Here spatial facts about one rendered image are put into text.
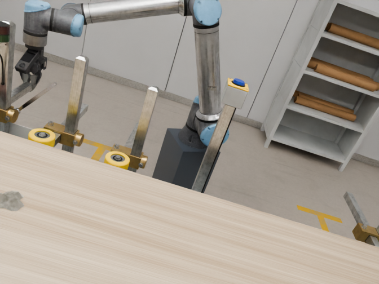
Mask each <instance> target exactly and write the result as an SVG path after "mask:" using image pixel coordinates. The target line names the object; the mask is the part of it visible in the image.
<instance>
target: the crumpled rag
mask: <svg viewBox="0 0 379 284"><path fill-rule="evenodd" d="M23 197H24V196H23V195H22V194H21V193H19V192H18V191H14V190H12V191H9V192H5V193H0V208H6V209H7V210H10V211H17V210H20V208H21V207H24V204H23V203H22V201H20V199H21V198H23Z"/></svg>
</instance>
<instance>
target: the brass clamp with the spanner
mask: <svg viewBox="0 0 379 284"><path fill-rule="evenodd" d="M18 116H19V112H18V110H16V109H14V107H13V106H10V107H9V108H8V109H6V110H4V109H1V108H0V122H3V123H7V122H11V123H14V122H16V120H17V118H18Z"/></svg>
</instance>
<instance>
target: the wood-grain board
mask: <svg viewBox="0 0 379 284"><path fill-rule="evenodd" d="M12 190H14V191H18V192H19V193H21V194H22V195H23V196H24V197H23V198H21V199H20V201H22V203H23V204H24V207H21V208H20V210H17V211H10V210H7V209H6V208H0V284H379V247H376V246H372V245H369V244H366V243H363V242H359V241H356V240H354V239H350V238H347V237H343V236H340V235H337V234H334V233H330V232H327V231H324V230H321V229H318V228H314V227H311V226H308V225H304V224H301V223H298V222H295V221H291V220H288V219H285V218H281V217H278V216H275V215H271V214H268V213H266V212H262V211H258V210H255V209H253V208H249V207H246V206H242V205H239V204H236V203H233V202H229V201H226V200H223V199H220V198H217V197H213V196H210V195H207V194H203V193H200V192H197V191H194V190H190V189H187V188H184V187H180V186H177V185H174V184H170V183H167V182H165V181H161V180H158V179H154V178H152V177H148V176H145V175H141V174H138V173H136V172H132V171H129V170H125V169H122V168H119V167H116V166H112V165H109V164H106V163H103V162H99V161H96V160H93V159H89V158H86V157H83V156H79V155H77V154H73V153H70V152H66V151H64V150H60V149H57V148H53V147H50V146H48V145H44V144H41V143H37V142H35V141H31V140H28V139H24V138H22V137H18V136H15V135H11V134H8V133H5V132H2V131H0V193H5V192H9V191H12Z"/></svg>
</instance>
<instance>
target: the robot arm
mask: <svg viewBox="0 0 379 284"><path fill-rule="evenodd" d="M170 14H180V15H181V16H192V21H193V28H194V35H195V51H196V67H197V83H198V91H199V95H198V96H196V97H195V99H194V101H193V103H192V106H191V110H190V112H189V115H188V118H187V122H186V124H185V126H184V127H183V128H182V129H181V130H180V132H179V135H178V137H179V139H180V141H181V142H183V143H184V144H185V145H188V146H189V147H192V148H196V149H205V148H207V147H208V145H209V142H210V139H211V136H212V134H213V132H214V129H215V126H216V124H217V122H218V118H219V116H220V114H221V111H222V108H221V75H220V56H219V19H220V17H221V14H222V7H221V4H220V2H219V0H113V1H103V2H93V3H78V4H75V3H66V4H65V5H64V6H63V7H62V8H61V9H60V10H59V9H56V8H51V6H50V4H49V3H47V2H44V1H39V0H29V1H26V3H25V8H24V27H23V42H24V43H25V47H26V48H28V49H27V50H26V52H25V54H24V55H23V56H22V57H21V59H20V60H19V61H18V63H17V64H16V65H15V70H16V71H18V72H19V73H20V76H21V79H22V80H23V83H24V82H28V83H30V81H31V83H32V90H31V91H33V90H34V89H35V87H36V85H37V84H38V83H39V81H40V79H41V77H42V73H41V70H42V69H43V70H45V69H46V66H45V62H46V65H47V57H44V56H43V53H44V47H45V46H46V45H47V34H48V31H51V32H56V33H61V34H66V35H69V36H72V37H80V36H81V34H82V30H83V26H84V25H89V24H93V23H103V22H109V21H118V20H127V19H137V18H142V17H151V16H161V15H170ZM30 72H31V73H32V74H33V75H31V74H30ZM31 91H30V92H31Z"/></svg>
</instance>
